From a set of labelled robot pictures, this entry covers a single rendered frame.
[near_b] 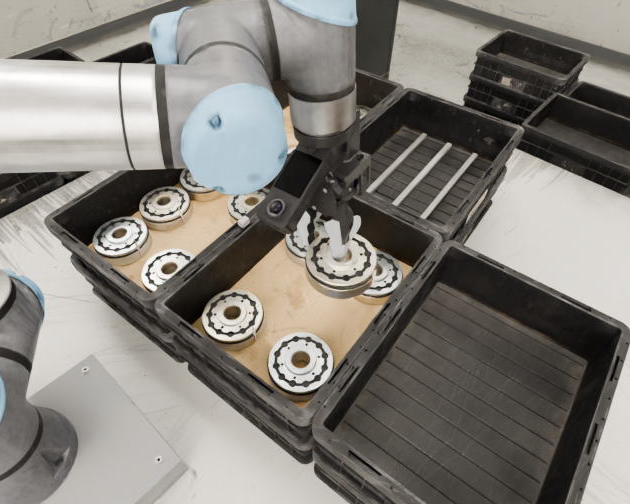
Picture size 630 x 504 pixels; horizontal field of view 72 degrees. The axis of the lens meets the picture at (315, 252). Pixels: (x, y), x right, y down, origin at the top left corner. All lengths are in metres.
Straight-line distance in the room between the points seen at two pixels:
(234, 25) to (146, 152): 0.15
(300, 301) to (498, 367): 0.35
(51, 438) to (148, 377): 0.21
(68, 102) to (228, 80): 0.10
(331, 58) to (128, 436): 0.64
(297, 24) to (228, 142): 0.17
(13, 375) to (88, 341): 0.31
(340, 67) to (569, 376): 0.60
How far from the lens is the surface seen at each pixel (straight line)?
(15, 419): 0.71
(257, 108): 0.31
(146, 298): 0.72
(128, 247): 0.90
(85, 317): 1.04
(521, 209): 1.24
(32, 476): 0.79
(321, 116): 0.48
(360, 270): 0.61
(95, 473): 0.82
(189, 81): 0.33
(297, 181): 0.51
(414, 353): 0.75
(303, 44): 0.44
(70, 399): 0.88
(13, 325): 0.74
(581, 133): 2.03
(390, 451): 0.69
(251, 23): 0.44
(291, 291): 0.80
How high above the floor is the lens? 1.48
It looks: 50 degrees down
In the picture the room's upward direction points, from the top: straight up
